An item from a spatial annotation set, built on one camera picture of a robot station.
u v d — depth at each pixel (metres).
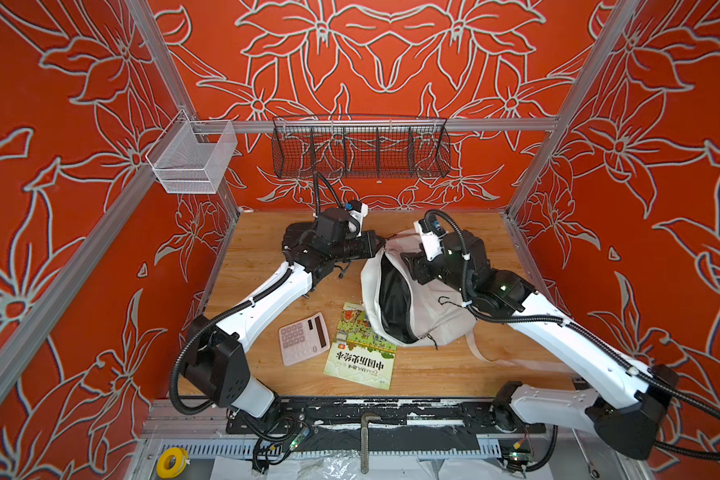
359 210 0.70
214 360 0.42
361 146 0.97
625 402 0.39
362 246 0.68
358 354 0.83
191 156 0.93
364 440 0.70
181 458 0.67
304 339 0.85
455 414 0.74
